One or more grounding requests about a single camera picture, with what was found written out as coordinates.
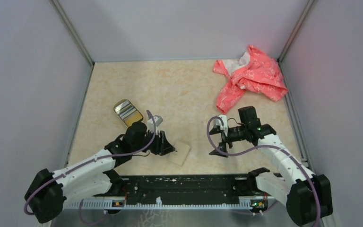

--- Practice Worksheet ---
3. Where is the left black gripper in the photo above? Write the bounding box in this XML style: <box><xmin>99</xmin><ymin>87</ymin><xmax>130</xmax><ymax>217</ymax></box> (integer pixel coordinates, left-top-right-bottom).
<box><xmin>132</xmin><ymin>128</ymin><xmax>176</xmax><ymax>156</ymax></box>

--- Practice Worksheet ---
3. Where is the beige card holder wallet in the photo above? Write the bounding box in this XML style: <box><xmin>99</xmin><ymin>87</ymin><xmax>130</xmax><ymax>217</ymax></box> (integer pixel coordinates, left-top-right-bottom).
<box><xmin>167</xmin><ymin>141</ymin><xmax>190</xmax><ymax>166</ymax></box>

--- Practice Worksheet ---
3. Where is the beige tray of cards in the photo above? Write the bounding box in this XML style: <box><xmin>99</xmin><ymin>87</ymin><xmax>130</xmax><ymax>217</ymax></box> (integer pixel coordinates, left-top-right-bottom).
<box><xmin>113</xmin><ymin>99</ymin><xmax>144</xmax><ymax>127</ymax></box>

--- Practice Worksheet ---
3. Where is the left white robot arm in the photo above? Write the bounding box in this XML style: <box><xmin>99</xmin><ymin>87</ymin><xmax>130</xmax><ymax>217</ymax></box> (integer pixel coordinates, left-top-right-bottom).
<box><xmin>24</xmin><ymin>122</ymin><xmax>176</xmax><ymax>224</ymax></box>

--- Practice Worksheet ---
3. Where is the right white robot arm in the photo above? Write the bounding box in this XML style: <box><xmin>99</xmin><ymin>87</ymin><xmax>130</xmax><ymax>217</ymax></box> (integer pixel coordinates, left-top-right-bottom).
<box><xmin>206</xmin><ymin>106</ymin><xmax>333</xmax><ymax>226</ymax></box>

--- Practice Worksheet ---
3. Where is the pink crumpled cloth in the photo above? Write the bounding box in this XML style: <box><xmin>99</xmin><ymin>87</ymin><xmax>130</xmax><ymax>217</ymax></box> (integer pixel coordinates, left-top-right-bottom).
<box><xmin>212</xmin><ymin>45</ymin><xmax>288</xmax><ymax>114</ymax></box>

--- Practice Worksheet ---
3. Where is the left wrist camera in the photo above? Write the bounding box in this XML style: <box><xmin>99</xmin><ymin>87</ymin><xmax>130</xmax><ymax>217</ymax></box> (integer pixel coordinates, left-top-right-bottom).
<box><xmin>146</xmin><ymin>115</ymin><xmax>163</xmax><ymax>132</ymax></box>

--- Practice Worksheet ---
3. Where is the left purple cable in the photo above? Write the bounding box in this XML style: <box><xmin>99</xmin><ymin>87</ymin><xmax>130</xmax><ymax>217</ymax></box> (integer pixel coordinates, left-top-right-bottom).
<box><xmin>24</xmin><ymin>109</ymin><xmax>157</xmax><ymax>216</ymax></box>

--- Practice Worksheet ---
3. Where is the purple cable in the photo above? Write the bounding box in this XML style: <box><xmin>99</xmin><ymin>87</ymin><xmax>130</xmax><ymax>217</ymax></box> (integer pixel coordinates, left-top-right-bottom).
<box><xmin>207</xmin><ymin>116</ymin><xmax>321</xmax><ymax>227</ymax></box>
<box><xmin>24</xmin><ymin>109</ymin><xmax>157</xmax><ymax>216</ymax></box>

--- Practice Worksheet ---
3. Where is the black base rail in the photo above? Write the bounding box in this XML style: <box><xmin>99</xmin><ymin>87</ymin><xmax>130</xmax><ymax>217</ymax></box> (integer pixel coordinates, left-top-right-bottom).
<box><xmin>94</xmin><ymin>174</ymin><xmax>279</xmax><ymax>208</ymax></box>

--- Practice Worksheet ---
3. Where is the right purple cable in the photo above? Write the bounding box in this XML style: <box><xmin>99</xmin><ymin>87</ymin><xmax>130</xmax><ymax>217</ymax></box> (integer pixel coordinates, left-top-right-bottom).
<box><xmin>207</xmin><ymin>116</ymin><xmax>321</xmax><ymax>227</ymax></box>

